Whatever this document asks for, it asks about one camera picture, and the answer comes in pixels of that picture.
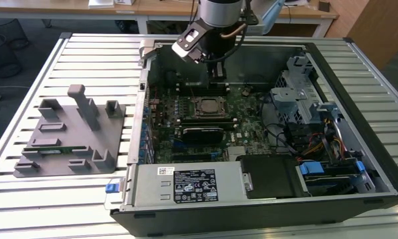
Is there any metal socket cover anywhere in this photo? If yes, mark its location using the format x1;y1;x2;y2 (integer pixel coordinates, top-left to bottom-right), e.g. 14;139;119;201
195;96;228;118

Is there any pale blue teach pendant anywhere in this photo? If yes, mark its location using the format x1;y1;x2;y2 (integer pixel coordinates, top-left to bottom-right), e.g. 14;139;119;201
260;0;287;34

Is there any metal drive cage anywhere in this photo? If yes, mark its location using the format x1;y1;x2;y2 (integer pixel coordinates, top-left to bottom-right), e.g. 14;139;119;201
268;55;321;125

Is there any green motherboard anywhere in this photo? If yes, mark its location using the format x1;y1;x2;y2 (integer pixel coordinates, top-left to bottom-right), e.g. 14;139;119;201
145;83;279;165

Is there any black graphics card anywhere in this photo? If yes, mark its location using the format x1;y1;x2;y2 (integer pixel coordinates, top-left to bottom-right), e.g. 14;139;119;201
183;127;225;145

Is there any silver chipset heatsink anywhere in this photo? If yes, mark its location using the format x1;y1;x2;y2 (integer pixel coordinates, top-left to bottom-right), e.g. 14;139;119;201
228;146;247;161

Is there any black expansion slot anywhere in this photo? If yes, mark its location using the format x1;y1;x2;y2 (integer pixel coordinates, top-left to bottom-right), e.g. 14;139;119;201
171;153;211;162

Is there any brown wooden cabinet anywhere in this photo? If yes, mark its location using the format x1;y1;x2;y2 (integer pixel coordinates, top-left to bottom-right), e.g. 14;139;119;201
325;0;398;72

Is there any black plastic shroud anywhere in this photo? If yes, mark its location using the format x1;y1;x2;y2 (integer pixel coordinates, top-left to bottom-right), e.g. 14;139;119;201
235;154;312;200

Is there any grey parts rack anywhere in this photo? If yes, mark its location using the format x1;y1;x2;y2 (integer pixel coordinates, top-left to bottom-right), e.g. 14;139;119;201
12;84;128;179

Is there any hard disk in blue carrier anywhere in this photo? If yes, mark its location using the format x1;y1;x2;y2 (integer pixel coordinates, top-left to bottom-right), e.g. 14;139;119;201
297;160;360;197

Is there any grey power supply unit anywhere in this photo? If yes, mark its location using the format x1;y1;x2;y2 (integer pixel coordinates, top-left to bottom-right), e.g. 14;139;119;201
122;161;255;208

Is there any black mesh waste bin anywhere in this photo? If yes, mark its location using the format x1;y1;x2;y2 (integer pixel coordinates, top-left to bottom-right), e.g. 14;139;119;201
0;33;24;80
0;18;31;50

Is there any green RAM stick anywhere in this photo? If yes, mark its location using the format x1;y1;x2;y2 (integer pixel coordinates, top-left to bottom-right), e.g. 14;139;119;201
22;146;88;154

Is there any black PC case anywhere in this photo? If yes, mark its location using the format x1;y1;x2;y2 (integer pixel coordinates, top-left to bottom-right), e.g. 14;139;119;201
104;37;398;237

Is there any brown curved hose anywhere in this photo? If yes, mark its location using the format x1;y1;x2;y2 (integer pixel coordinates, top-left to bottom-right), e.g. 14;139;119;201
220;21;245;40

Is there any black camera cable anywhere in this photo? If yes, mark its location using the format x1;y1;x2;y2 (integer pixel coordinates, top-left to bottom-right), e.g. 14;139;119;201
201;34;245;63

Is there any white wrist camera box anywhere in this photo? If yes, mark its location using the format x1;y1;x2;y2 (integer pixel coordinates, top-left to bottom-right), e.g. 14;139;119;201
171;21;207;65

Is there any beige case latch bracket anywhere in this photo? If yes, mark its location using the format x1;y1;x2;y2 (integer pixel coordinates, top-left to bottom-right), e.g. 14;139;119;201
139;39;157;67

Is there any grey disk bay frame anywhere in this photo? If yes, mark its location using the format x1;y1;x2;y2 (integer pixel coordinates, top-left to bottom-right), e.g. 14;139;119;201
307;101;368;166

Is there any black round cable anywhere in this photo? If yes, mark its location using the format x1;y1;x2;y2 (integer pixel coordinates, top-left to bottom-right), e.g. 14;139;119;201
264;121;300;157

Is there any yellow wire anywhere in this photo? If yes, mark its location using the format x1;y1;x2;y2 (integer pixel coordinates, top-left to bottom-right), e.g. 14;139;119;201
301;143;325;154

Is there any orange wire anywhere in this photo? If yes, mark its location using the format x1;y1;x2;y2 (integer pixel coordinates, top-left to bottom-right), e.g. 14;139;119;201
332;138;349;160

